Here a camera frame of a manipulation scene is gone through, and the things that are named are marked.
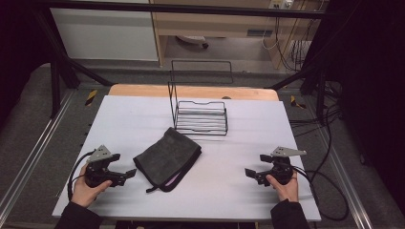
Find light wooden desk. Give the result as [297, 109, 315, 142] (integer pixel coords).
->
[148, 0, 327, 71]

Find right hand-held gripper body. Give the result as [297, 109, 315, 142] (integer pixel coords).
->
[254, 145, 308, 188]

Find person's right hand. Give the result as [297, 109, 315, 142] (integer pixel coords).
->
[265, 174, 300, 204]

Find black metal frame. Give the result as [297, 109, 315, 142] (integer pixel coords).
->
[31, 0, 332, 119]

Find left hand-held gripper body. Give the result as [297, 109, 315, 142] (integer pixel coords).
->
[84, 144, 128, 189]

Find yellow black tape marker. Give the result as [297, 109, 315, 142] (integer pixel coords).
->
[289, 94, 307, 110]
[84, 89, 98, 107]

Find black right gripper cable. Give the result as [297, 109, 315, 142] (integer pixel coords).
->
[291, 164, 351, 222]

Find person's left hand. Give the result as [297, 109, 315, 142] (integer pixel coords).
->
[70, 163, 114, 209]

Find white chair base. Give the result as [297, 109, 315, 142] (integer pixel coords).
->
[175, 34, 210, 50]

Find black floor cables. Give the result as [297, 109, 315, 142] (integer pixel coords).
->
[288, 80, 345, 179]

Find black curtain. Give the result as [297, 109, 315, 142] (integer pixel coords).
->
[320, 0, 405, 218]
[0, 0, 55, 125]

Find black wire rack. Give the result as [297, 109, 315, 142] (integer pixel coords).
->
[167, 59, 235, 137]

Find aluminium floor rail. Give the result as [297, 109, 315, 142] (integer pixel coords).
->
[0, 90, 76, 221]
[317, 125, 374, 229]

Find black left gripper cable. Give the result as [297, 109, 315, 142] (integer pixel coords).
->
[67, 149, 96, 202]

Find white power strip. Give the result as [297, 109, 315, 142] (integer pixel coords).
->
[268, 0, 294, 10]

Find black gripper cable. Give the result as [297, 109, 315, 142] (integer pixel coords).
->
[67, 149, 96, 202]
[291, 164, 351, 222]

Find hanging cable bundle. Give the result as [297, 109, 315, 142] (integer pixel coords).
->
[261, 14, 323, 73]

